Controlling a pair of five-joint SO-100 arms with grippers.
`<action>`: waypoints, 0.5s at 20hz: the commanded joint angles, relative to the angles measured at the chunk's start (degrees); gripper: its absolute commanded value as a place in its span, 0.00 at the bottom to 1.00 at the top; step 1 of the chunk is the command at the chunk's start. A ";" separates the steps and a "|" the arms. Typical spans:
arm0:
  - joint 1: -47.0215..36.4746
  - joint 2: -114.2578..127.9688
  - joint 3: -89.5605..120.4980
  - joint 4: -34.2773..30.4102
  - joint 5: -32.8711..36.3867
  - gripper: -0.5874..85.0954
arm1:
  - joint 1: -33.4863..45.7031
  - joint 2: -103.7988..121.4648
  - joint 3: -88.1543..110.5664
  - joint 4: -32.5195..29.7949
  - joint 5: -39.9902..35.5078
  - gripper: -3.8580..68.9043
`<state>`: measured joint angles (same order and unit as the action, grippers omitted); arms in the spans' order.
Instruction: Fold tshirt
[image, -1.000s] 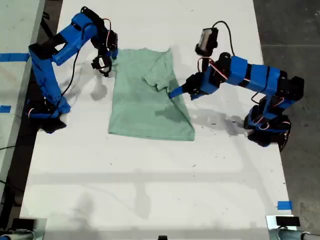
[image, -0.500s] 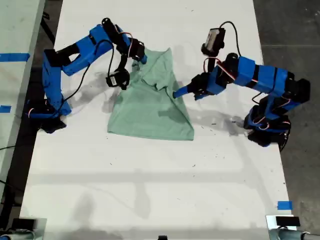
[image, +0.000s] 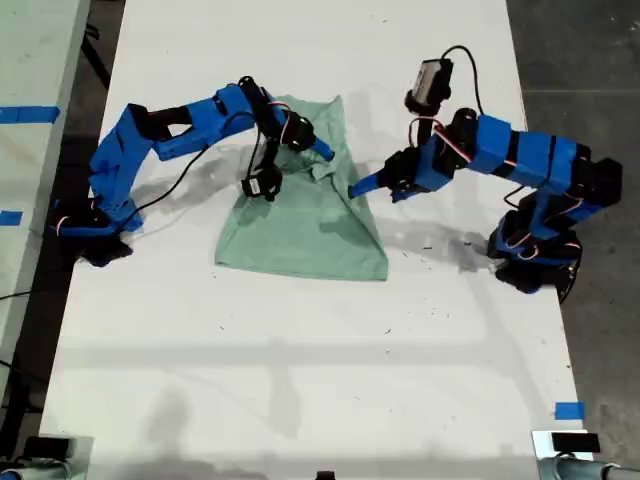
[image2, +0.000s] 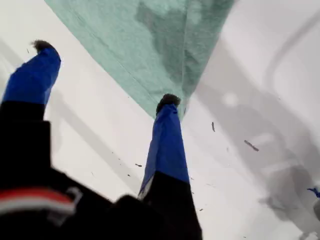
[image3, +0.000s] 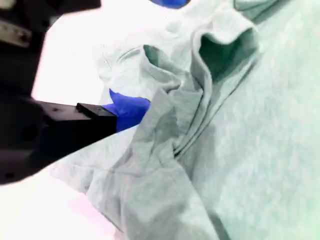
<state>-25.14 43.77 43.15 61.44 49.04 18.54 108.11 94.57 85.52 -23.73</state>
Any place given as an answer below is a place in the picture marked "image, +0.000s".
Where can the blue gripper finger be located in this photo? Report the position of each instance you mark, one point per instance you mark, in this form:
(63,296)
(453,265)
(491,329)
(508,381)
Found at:
(369,186)
(321,149)
(402,194)

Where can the pale green T-shirt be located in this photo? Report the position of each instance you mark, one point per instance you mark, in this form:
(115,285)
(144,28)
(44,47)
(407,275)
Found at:
(300,235)

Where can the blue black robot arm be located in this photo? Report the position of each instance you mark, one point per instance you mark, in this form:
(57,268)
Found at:
(530,155)
(120,165)

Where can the black metal strut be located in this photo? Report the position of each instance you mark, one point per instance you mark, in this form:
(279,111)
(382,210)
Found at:
(97,62)

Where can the long blue tape strip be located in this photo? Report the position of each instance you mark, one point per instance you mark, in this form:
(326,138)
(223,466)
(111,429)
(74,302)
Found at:
(30,115)

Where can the blue tape patch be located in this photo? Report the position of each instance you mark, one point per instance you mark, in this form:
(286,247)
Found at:
(570,411)

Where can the pale grey side table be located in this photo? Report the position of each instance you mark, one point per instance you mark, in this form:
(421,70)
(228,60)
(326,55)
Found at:
(30,60)

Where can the white metal plate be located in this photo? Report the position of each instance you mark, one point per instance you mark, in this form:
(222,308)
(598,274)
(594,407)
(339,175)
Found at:
(542,445)

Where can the tiny black block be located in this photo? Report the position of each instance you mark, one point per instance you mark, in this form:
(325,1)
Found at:
(325,475)

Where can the short blue tape strip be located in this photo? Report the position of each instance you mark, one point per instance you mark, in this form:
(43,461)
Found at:
(11,218)

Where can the small black box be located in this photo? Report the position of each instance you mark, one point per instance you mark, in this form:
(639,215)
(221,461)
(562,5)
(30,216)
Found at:
(575,442)
(47,448)

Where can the grey metal tube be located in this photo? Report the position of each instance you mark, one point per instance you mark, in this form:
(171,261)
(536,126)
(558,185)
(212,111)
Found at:
(35,473)
(575,471)

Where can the short black camera stalk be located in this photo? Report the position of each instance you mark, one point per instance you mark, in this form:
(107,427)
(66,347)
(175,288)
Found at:
(425,131)
(270,155)

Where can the black camera box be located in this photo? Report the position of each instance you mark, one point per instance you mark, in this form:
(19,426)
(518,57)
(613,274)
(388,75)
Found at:
(255,186)
(430,82)

